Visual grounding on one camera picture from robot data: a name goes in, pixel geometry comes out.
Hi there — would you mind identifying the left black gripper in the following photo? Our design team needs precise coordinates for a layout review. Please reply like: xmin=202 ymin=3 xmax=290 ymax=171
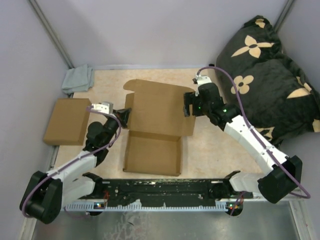
xmin=102 ymin=107 xmax=131 ymax=147

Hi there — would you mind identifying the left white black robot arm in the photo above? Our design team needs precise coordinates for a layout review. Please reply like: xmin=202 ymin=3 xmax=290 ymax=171
xmin=19 ymin=104 xmax=132 ymax=224

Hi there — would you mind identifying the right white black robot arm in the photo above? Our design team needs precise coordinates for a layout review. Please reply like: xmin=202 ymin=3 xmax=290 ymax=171
xmin=183 ymin=82 xmax=302 ymax=204

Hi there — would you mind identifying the folded brown cardboard box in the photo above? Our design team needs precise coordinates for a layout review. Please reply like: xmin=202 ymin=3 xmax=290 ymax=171
xmin=43 ymin=98 xmax=91 ymax=146

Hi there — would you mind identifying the grey folded cloth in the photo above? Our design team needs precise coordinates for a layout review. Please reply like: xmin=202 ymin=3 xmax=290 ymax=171
xmin=61 ymin=64 xmax=94 ymax=94

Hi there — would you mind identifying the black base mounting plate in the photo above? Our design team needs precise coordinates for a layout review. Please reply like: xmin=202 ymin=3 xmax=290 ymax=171
xmin=74 ymin=174 xmax=253 ymax=216

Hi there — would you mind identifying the black floral plush pillow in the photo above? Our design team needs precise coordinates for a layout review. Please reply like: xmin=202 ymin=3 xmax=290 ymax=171
xmin=215 ymin=15 xmax=320 ymax=145

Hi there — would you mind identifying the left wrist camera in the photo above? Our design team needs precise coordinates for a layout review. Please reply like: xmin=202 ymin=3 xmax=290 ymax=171
xmin=89 ymin=101 xmax=114 ymax=115

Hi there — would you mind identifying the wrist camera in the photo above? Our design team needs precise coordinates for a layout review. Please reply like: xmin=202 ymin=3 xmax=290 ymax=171
xmin=89 ymin=101 xmax=114 ymax=115
xmin=192 ymin=74 xmax=212 ymax=97

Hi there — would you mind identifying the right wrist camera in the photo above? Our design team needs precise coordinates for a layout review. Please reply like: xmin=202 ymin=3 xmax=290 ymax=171
xmin=192 ymin=74 xmax=212 ymax=97

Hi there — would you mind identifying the left aluminium corner post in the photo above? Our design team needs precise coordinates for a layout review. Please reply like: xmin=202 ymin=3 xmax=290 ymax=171
xmin=27 ymin=0 xmax=75 ymax=69

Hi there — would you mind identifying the aluminium corner post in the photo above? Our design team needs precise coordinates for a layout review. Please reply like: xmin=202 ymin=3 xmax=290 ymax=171
xmin=27 ymin=0 xmax=75 ymax=69
xmin=273 ymin=0 xmax=296 ymax=33

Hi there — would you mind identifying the aluminium frame rail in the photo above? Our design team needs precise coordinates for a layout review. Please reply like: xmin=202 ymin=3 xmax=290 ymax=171
xmin=21 ymin=178 xmax=310 ymax=240

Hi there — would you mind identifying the right aluminium corner post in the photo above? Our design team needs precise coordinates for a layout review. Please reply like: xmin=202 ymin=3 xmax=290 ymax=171
xmin=273 ymin=0 xmax=296 ymax=33

